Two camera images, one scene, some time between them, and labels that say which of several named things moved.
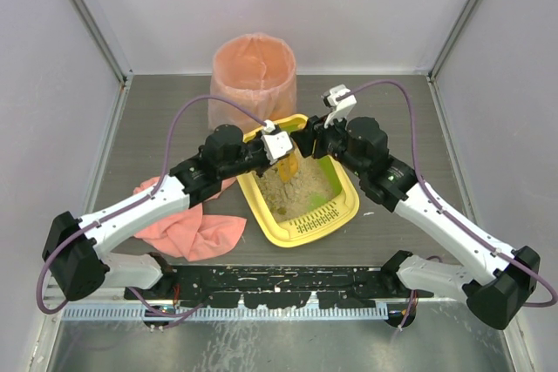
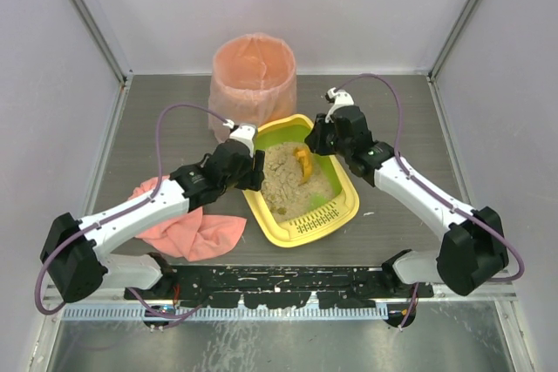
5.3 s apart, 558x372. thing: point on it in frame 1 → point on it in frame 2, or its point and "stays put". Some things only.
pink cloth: x=190 y=234 stays put
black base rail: x=276 y=287 stays put
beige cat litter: x=287 y=199 stays put
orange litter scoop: x=288 y=167 → x=305 y=158
